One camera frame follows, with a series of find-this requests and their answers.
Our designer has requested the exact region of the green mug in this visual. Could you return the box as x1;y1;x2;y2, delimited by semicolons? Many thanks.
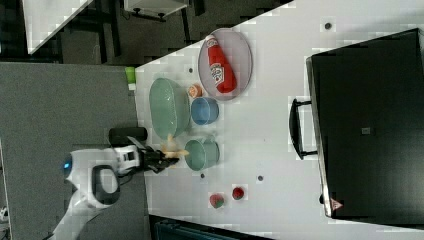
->
185;135;220;171

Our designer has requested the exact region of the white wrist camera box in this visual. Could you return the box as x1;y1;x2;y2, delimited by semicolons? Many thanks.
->
115;145;140;176

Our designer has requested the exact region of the black toaster oven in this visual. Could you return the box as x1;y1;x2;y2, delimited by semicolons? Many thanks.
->
307;29;424;228

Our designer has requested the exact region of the orange slice toy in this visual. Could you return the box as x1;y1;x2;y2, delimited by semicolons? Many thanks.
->
188;84;203;98

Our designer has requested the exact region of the black oven door handle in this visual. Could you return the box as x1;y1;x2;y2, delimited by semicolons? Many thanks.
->
289;99;318;160

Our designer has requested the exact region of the blue cup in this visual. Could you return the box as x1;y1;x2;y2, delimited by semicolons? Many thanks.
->
191;97;219;125

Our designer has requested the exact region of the red ketchup bottle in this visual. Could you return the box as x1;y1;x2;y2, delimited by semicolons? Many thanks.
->
205;35;237;93

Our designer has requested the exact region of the red tomato toy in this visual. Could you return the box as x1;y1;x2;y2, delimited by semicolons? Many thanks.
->
232;187;244;200

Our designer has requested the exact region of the green perforated colander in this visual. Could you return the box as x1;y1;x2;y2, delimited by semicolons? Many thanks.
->
149;78;190;140

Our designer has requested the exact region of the black cylinder speaker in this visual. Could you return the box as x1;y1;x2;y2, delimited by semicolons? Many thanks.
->
108;127;148;147

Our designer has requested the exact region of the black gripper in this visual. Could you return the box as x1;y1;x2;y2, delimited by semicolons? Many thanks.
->
138;147;179;173

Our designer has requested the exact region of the peeled toy banana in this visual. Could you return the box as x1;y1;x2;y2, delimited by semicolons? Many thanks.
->
161;134;189;159

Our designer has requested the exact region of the red strawberry toy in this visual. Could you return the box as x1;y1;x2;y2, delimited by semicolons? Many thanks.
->
209;193;225;209

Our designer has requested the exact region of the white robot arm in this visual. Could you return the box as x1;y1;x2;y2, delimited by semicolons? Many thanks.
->
44;145;179;240

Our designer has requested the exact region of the grey round plate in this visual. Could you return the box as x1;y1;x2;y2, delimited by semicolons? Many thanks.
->
198;28;253;101

